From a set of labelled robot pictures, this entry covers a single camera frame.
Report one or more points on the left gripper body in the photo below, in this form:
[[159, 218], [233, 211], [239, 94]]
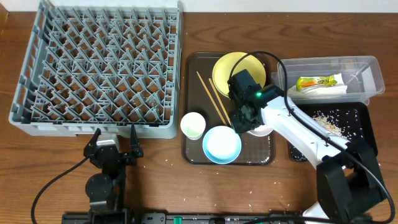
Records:
[[130, 157]]

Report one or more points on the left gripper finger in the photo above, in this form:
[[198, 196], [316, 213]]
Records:
[[133, 140], [93, 140]]

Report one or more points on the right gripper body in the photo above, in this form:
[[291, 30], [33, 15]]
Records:
[[241, 122]]

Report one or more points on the pink bowl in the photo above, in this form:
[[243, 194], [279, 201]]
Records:
[[261, 131]]

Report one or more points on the blue bowl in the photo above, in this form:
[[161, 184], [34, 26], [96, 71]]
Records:
[[221, 145]]

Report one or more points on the yellow plate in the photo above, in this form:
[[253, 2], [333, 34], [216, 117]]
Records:
[[223, 66]]

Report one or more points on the white cup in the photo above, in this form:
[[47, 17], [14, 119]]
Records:
[[193, 125]]

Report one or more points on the green snack wrapper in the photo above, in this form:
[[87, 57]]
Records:
[[309, 83]]

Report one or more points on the leftover rice pile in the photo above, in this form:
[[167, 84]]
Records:
[[329, 124]]

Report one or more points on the white paper napkin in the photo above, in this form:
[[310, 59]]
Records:
[[339, 88]]

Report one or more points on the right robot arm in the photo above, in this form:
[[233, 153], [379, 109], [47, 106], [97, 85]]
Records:
[[349, 181]]

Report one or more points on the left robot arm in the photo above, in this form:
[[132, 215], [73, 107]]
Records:
[[106, 190]]

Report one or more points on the black waste tray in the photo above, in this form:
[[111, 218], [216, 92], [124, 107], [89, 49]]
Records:
[[350, 120]]

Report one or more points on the right wooden chopstick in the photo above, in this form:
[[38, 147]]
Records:
[[220, 101]]

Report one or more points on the wooden chopstick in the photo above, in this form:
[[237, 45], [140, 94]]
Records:
[[211, 98], [220, 101]]

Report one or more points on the left wooden chopstick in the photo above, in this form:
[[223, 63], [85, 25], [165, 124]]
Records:
[[211, 98]]

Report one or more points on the grey dish rack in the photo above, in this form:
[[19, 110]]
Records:
[[112, 67]]

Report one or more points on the clear plastic bin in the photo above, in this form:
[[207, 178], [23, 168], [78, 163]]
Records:
[[361, 74]]

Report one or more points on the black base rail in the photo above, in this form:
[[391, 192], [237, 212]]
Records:
[[161, 218]]

